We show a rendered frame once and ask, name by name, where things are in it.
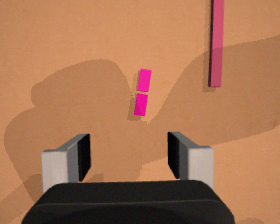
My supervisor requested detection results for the pink rod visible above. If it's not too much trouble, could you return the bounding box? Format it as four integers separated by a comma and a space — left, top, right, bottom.
208, 0, 224, 87

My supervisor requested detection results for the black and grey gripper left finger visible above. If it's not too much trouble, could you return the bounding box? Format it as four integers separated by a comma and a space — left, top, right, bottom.
40, 134, 91, 194

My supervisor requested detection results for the magenta block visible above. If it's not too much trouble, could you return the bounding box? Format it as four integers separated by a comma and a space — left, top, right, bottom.
137, 69, 152, 92
134, 93, 148, 116

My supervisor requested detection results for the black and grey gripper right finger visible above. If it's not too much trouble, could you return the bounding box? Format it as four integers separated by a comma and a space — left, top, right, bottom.
167, 131, 214, 191

